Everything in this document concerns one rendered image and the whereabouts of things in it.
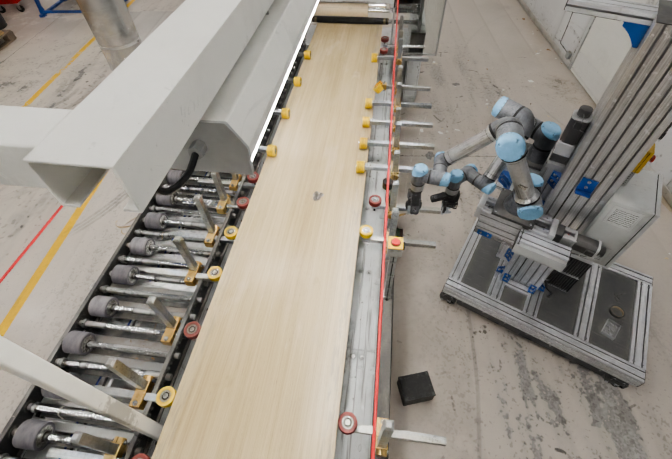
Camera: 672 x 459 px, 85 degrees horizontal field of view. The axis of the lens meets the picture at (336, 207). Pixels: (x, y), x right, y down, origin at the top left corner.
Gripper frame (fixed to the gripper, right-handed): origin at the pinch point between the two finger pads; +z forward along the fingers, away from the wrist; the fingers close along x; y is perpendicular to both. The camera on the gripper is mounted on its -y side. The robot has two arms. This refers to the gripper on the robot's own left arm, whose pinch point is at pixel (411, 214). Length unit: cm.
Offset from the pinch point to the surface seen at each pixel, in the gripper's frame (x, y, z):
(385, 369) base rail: 9, -80, 27
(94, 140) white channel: 43, -121, -149
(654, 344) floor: -182, -17, 97
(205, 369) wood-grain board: 91, -96, 8
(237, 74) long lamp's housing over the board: 42, -97, -141
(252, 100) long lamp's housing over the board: 39, -101, -139
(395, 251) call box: 10.3, -42.3, -22.3
